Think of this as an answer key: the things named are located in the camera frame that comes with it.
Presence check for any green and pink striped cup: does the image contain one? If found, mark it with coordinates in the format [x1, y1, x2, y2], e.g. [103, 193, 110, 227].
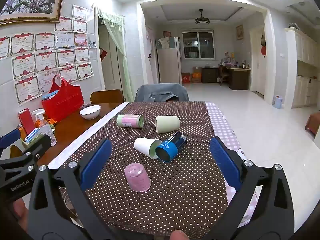
[117, 114, 144, 129]

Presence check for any ceiling fan lamp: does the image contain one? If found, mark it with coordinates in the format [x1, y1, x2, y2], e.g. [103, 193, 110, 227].
[195, 9, 210, 25]

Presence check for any red tote bag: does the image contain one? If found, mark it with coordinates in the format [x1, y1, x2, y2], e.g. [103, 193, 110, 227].
[41, 75, 85, 123]

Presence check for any red box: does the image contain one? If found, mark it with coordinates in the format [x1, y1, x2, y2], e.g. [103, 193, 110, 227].
[18, 108, 35, 135]

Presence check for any brown polka-dot tablecloth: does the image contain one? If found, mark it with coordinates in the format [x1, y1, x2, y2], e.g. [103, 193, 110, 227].
[47, 101, 229, 238]

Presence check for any pink translucent cup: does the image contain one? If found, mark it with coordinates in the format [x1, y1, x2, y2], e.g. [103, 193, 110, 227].
[124, 162, 152, 193]

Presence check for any blue and white box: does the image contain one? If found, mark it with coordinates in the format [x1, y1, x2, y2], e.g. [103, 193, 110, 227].
[24, 127, 43, 144]

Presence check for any blue cup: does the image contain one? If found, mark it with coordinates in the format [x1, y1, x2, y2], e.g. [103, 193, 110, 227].
[155, 132, 187, 163]

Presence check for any cardboard box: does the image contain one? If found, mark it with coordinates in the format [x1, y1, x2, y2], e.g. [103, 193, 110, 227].
[191, 66, 202, 83]

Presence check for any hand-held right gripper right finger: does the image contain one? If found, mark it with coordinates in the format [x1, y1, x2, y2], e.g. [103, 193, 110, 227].
[207, 136, 295, 240]

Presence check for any white wall cabinet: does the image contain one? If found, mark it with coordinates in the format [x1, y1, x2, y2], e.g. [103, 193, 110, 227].
[285, 26, 320, 109]

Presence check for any pink checked tablecloth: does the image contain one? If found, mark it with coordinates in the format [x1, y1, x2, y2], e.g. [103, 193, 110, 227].
[205, 101, 263, 230]

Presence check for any dark low cabinet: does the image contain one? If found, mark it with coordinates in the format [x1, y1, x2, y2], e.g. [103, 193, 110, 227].
[202, 67, 220, 83]

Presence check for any dark wooden desk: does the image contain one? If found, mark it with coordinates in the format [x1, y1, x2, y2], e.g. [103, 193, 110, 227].
[220, 64, 252, 90]

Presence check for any group of wall certificates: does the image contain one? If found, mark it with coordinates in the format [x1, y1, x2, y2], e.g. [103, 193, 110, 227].
[0, 4, 95, 105]

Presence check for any window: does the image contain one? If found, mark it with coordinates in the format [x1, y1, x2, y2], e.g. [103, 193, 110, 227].
[182, 31, 215, 60]

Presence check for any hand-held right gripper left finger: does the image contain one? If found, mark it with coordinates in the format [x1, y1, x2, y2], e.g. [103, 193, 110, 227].
[28, 139, 114, 240]

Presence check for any white bowl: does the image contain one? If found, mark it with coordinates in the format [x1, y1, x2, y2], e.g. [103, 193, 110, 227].
[79, 105, 102, 120]

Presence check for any green sheer curtain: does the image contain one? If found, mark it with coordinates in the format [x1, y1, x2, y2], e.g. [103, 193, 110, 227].
[97, 8, 134, 103]

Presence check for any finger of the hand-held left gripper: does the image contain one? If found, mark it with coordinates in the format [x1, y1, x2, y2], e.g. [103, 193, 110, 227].
[0, 128, 22, 161]
[0, 134, 52, 172]

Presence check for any clear spray bottle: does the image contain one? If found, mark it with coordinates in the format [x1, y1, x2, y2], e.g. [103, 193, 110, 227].
[32, 109, 57, 147]

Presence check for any grey jacket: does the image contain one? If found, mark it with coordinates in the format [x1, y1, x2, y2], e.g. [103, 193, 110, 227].
[134, 83, 190, 102]

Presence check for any white refrigerator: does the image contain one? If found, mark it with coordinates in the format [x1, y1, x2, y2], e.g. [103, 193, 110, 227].
[156, 36, 182, 83]

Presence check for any framed blossom painting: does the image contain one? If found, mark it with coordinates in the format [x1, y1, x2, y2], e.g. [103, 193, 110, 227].
[0, 0, 67, 27]

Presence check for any person's right hand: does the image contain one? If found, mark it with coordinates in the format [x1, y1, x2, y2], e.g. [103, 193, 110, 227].
[170, 230, 188, 240]

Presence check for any white paper cup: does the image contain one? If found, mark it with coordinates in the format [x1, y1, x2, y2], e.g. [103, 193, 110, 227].
[134, 137, 162, 160]

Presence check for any wooden stool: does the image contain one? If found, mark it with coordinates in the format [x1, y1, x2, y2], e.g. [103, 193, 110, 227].
[305, 112, 320, 136]

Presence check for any wooden chair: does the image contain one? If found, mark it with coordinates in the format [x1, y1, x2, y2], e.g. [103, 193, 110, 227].
[90, 89, 125, 104]

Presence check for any pale green cup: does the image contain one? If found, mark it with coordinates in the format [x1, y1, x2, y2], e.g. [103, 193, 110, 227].
[154, 116, 180, 134]

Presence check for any white door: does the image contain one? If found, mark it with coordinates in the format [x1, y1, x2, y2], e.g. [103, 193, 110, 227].
[250, 26, 266, 96]

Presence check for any person's left hand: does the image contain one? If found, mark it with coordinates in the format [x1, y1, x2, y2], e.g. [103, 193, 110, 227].
[11, 199, 29, 228]

